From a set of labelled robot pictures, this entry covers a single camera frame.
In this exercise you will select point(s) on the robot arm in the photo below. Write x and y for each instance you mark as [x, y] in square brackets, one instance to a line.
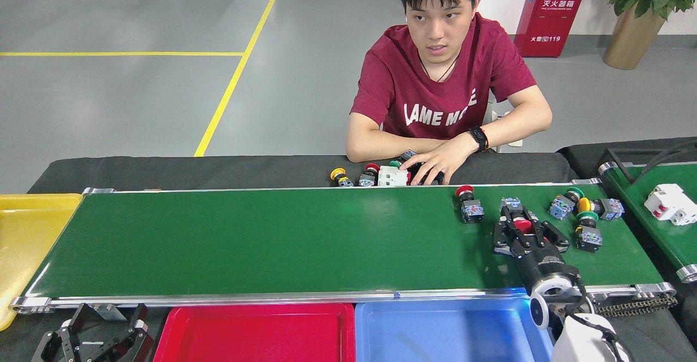
[585, 340]

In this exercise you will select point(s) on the yellow plastic tray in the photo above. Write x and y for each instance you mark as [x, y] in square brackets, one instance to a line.
[27, 242]

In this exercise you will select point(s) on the potted plant in gold pot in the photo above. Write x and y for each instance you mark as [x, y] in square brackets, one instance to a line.
[631, 35]

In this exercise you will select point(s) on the red fire extinguisher box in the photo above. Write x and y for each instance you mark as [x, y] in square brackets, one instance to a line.
[550, 19]

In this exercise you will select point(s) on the white breaker with red lever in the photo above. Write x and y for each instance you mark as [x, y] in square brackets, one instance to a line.
[667, 201]

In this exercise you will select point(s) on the white circuit breaker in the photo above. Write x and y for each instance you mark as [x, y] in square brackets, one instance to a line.
[392, 177]

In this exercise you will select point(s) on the person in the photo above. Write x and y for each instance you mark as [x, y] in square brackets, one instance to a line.
[435, 95]

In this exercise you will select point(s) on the long green conveyor belt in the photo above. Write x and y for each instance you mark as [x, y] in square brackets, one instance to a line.
[272, 242]

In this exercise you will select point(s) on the large black table cover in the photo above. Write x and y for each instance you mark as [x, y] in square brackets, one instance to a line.
[163, 171]

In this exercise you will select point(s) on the small black table cover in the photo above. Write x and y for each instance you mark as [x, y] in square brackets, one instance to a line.
[582, 155]

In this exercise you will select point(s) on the red plastic tray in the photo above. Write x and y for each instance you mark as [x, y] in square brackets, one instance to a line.
[250, 335]

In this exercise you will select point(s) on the person's left forearm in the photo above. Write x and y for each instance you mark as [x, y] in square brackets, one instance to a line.
[517, 130]

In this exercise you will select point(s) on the person's right forearm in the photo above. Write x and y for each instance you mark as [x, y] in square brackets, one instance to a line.
[381, 147]

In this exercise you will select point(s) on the short green conveyor belt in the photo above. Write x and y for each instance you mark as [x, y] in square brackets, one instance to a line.
[675, 242]

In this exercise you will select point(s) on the green push button switch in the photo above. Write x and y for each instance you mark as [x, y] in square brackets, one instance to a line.
[561, 208]
[395, 164]
[589, 238]

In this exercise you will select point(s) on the yellow push button switch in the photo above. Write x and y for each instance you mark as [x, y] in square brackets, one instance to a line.
[338, 174]
[610, 208]

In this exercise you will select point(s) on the blue plastic tray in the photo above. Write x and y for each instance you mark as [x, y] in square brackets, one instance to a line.
[435, 335]

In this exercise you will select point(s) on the black wrist watch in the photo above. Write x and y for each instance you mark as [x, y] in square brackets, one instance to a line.
[479, 139]

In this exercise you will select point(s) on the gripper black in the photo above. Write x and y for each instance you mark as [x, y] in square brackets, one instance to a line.
[544, 261]

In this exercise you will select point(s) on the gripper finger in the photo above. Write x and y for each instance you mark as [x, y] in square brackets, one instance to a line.
[133, 345]
[60, 345]

